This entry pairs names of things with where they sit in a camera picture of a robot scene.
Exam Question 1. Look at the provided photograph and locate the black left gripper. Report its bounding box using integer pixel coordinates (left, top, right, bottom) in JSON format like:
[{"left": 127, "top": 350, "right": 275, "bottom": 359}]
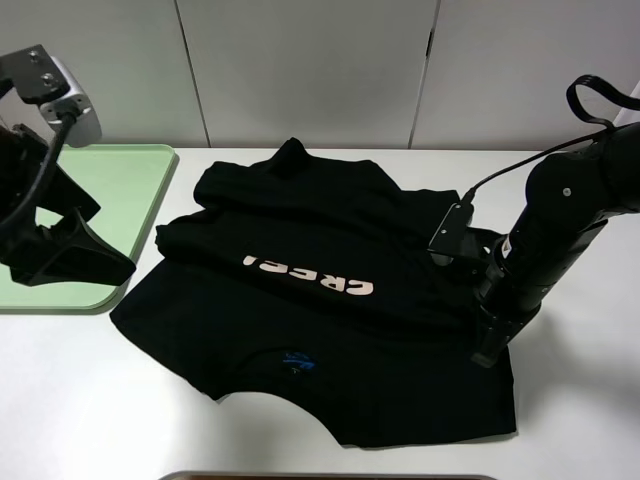
[{"left": 1, "top": 123, "right": 136, "bottom": 287}]

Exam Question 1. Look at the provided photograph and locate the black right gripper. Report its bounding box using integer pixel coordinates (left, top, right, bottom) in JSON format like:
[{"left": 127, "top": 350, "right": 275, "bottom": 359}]
[{"left": 463, "top": 227, "right": 543, "bottom": 368}]

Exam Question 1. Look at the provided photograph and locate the black short sleeve t-shirt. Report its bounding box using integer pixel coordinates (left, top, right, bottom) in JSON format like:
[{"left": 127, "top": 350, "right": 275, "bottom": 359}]
[{"left": 111, "top": 139, "right": 516, "bottom": 448}]

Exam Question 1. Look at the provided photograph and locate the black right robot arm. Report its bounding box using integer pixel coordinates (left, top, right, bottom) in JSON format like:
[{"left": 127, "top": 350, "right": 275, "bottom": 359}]
[{"left": 472, "top": 123, "right": 639, "bottom": 368}]

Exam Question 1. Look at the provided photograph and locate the light green plastic tray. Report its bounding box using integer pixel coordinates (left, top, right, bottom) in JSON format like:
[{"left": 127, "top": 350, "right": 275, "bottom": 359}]
[{"left": 1, "top": 145, "right": 177, "bottom": 314}]

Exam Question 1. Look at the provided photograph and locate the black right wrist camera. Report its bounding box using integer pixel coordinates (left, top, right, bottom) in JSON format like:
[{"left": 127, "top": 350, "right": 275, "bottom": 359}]
[{"left": 428, "top": 201, "right": 474, "bottom": 267}]

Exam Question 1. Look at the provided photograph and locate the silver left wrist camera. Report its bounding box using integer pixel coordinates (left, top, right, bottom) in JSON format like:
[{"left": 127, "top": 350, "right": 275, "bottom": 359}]
[{"left": 1, "top": 44, "right": 102, "bottom": 148}]

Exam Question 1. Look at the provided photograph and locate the black right camera cable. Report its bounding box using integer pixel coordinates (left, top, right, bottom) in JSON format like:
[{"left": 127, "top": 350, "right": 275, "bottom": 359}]
[{"left": 462, "top": 74, "right": 640, "bottom": 206}]

